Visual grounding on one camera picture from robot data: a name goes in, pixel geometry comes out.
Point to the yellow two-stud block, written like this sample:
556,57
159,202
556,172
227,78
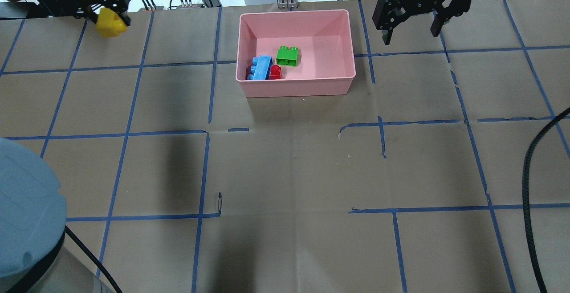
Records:
109,23

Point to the green two-stud block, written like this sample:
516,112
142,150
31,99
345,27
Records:
287,56

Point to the red small block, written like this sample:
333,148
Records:
275,72

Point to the blue three-stud block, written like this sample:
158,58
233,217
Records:
260,68

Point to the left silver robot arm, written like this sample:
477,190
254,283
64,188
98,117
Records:
39,253

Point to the pink plastic box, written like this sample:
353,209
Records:
326,60

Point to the brown paper table mat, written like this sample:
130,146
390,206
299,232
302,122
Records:
179,183

